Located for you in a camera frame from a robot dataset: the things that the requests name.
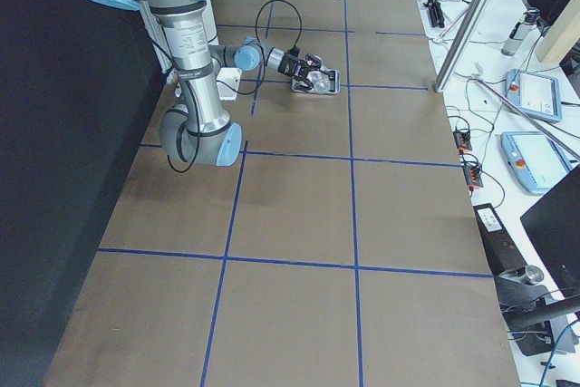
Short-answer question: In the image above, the grey handheld device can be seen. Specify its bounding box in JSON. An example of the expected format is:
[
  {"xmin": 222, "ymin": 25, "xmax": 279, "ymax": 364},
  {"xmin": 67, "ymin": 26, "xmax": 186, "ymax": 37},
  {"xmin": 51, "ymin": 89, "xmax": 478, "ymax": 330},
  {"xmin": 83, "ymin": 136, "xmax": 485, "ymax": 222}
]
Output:
[{"xmin": 500, "ymin": 7, "xmax": 541, "ymax": 56}]

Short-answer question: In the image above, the orange black connector block near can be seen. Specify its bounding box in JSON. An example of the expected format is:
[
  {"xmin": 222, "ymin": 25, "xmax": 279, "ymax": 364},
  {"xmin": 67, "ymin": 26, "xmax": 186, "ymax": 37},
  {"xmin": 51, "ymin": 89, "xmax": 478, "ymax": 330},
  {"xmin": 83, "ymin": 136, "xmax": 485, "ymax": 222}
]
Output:
[{"xmin": 462, "ymin": 161, "xmax": 483, "ymax": 191}]

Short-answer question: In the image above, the blue teach pendant near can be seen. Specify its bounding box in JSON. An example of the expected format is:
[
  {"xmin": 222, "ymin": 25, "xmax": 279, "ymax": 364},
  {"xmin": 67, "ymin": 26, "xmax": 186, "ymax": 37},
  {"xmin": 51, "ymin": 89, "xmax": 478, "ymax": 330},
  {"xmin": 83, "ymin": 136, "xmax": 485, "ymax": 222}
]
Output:
[{"xmin": 500, "ymin": 131, "xmax": 573, "ymax": 195}]

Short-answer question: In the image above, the orange black connector block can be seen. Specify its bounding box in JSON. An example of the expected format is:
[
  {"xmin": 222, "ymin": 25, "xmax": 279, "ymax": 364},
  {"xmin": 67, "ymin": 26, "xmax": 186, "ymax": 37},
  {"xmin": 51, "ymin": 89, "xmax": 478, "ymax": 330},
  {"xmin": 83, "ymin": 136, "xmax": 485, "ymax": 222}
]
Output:
[
  {"xmin": 453, "ymin": 130, "xmax": 472, "ymax": 154},
  {"xmin": 462, "ymin": 161, "xmax": 483, "ymax": 191}
]

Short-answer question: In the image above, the digital kitchen scale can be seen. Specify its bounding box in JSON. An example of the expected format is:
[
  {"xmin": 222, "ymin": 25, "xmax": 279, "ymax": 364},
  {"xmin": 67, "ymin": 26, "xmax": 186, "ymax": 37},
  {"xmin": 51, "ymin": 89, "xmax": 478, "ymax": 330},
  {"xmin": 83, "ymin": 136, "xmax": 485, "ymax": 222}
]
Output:
[{"xmin": 291, "ymin": 69, "xmax": 340, "ymax": 95}]

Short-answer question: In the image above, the aluminium frame post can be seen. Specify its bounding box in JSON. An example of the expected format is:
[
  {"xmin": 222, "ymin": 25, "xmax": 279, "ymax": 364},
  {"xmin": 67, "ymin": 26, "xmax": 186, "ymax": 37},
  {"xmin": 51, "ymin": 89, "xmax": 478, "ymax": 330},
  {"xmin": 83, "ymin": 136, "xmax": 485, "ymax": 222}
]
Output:
[{"xmin": 434, "ymin": 0, "xmax": 489, "ymax": 92}]

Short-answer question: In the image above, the blue teach pendant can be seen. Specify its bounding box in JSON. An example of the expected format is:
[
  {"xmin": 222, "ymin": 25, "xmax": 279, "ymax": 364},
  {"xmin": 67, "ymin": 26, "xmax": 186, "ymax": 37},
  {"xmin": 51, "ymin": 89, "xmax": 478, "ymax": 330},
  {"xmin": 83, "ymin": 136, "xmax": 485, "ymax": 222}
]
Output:
[
  {"xmin": 506, "ymin": 69, "xmax": 563, "ymax": 122},
  {"xmin": 500, "ymin": 131, "xmax": 573, "ymax": 195}
]

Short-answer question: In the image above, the glass sauce bottle metal spout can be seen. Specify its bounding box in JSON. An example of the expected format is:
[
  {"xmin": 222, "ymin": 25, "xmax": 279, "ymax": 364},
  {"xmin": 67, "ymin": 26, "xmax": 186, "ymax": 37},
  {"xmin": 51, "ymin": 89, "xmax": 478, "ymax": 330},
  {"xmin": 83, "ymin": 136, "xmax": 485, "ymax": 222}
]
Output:
[{"xmin": 306, "ymin": 73, "xmax": 334, "ymax": 94}]

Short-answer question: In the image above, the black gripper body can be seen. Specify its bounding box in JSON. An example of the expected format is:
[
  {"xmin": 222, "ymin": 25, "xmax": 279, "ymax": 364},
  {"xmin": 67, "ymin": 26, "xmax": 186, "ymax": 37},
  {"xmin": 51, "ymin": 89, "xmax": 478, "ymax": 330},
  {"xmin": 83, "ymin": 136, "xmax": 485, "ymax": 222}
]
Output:
[{"xmin": 278, "ymin": 52, "xmax": 323, "ymax": 79}]

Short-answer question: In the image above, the black box with white label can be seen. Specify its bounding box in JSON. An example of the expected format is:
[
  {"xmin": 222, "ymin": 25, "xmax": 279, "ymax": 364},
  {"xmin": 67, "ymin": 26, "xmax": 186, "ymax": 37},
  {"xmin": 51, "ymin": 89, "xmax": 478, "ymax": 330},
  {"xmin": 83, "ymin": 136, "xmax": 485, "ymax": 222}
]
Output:
[{"xmin": 473, "ymin": 203, "xmax": 527, "ymax": 276}]

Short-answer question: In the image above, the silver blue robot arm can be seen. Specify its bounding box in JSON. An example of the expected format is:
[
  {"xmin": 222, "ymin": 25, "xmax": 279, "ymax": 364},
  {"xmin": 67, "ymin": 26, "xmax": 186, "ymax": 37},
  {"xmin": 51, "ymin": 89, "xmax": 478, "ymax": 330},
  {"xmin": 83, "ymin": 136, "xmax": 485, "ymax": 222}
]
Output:
[{"xmin": 91, "ymin": 0, "xmax": 340, "ymax": 166}]

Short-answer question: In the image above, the orange black connector block far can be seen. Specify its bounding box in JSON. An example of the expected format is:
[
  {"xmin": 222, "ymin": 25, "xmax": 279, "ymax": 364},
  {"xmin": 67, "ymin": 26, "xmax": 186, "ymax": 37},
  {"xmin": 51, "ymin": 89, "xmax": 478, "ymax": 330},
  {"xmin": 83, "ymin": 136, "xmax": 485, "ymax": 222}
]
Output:
[{"xmin": 453, "ymin": 130, "xmax": 472, "ymax": 154}]

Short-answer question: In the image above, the blue teach pendant far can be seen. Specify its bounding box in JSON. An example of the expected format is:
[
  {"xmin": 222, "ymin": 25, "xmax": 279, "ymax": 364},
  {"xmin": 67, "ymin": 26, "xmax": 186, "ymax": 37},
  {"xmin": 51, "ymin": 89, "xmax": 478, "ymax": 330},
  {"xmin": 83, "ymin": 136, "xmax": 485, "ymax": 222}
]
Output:
[{"xmin": 506, "ymin": 69, "xmax": 563, "ymax": 122}]

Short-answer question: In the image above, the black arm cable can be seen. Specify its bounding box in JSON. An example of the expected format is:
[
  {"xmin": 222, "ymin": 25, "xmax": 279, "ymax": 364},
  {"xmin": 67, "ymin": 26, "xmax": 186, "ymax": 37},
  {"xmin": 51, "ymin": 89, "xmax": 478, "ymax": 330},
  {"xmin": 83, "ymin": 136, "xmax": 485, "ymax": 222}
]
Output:
[{"xmin": 165, "ymin": 0, "xmax": 304, "ymax": 175}]

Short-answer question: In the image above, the black folded tripod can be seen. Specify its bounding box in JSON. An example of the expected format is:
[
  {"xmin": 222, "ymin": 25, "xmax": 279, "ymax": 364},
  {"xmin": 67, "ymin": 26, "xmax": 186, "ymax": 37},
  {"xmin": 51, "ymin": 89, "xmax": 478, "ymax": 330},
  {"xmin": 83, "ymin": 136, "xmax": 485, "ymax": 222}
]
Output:
[{"xmin": 423, "ymin": 0, "xmax": 445, "ymax": 28}]

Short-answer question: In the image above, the black monitor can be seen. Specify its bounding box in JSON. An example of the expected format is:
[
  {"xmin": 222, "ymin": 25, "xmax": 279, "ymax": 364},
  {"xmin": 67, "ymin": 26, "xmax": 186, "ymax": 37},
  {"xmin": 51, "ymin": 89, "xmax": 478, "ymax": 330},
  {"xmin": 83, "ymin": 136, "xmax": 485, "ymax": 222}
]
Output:
[{"xmin": 520, "ymin": 168, "xmax": 580, "ymax": 296}]

